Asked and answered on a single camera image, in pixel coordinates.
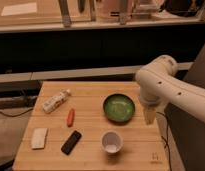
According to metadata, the black eraser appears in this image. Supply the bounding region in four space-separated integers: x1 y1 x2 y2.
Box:
61 131 82 155

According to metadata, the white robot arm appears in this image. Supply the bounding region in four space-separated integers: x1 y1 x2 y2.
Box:
135 55 205 123

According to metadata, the green bowl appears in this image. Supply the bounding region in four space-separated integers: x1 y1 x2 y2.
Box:
103 94 135 123

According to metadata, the white paper cup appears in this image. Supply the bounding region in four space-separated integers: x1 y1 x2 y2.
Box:
101 131 123 154

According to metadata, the white plastic bottle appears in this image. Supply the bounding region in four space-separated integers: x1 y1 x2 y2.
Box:
42 89 71 114

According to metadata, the white sponge block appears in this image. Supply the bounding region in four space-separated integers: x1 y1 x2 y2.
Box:
31 128 48 149

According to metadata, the black cable right of table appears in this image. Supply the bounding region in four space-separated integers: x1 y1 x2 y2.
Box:
157 111 173 171

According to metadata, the black cable on floor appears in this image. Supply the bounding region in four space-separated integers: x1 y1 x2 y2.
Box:
0 107 34 118

